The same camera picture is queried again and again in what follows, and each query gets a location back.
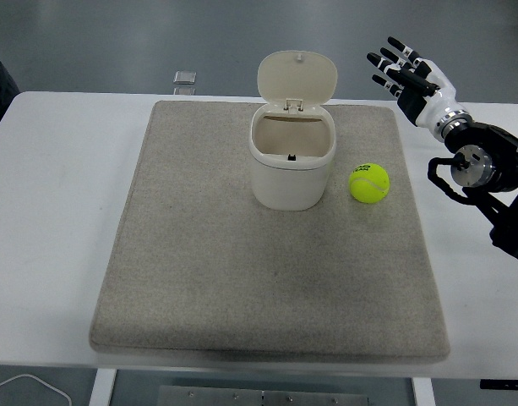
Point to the beige fabric mat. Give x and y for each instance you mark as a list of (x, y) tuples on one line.
[(241, 275)]

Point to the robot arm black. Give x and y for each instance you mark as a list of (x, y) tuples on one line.
[(495, 156)]

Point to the yellow tennis ball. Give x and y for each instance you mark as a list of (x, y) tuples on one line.
[(368, 184)]

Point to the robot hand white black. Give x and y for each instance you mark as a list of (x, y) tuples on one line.
[(434, 86)]

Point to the white table leg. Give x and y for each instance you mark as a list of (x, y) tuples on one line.
[(423, 393), (101, 389)]

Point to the grey metal plate with screws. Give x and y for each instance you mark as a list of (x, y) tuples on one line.
[(208, 397)]

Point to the silver floor socket plate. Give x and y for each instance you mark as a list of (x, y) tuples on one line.
[(185, 76), (184, 91)]

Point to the cream lidded bin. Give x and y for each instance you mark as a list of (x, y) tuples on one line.
[(290, 182)]

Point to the black table control panel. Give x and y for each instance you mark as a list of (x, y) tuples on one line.
[(503, 384)]

